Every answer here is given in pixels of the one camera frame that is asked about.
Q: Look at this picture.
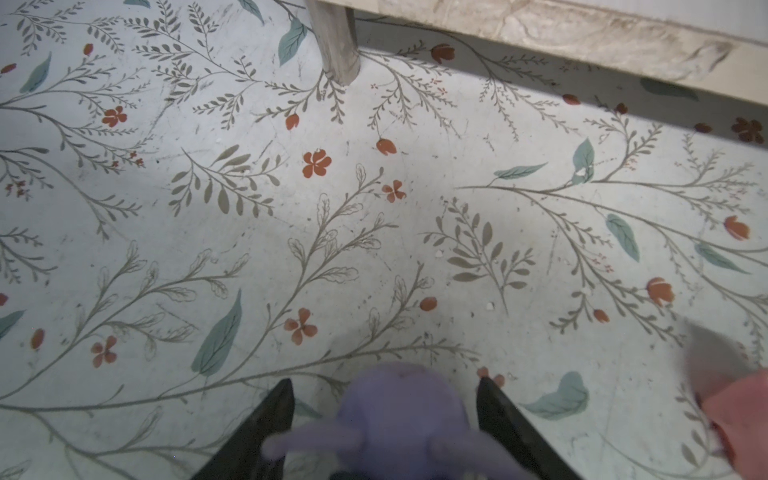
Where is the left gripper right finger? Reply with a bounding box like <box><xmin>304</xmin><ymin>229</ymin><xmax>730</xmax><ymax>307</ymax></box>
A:
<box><xmin>476</xmin><ymin>377</ymin><xmax>581</xmax><ymax>480</ymax></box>

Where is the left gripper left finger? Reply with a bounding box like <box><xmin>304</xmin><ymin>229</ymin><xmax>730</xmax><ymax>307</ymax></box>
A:
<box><xmin>191</xmin><ymin>379</ymin><xmax>295</xmax><ymax>480</ymax></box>

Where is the white two-tier shelf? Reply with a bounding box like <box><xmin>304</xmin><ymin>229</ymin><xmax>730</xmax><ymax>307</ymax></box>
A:
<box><xmin>306</xmin><ymin>0</ymin><xmax>767</xmax><ymax>105</ymax></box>

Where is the pink pig toy top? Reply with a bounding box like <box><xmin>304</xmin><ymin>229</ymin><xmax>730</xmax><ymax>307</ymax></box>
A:
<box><xmin>701</xmin><ymin>368</ymin><xmax>767</xmax><ymax>479</ymax></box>

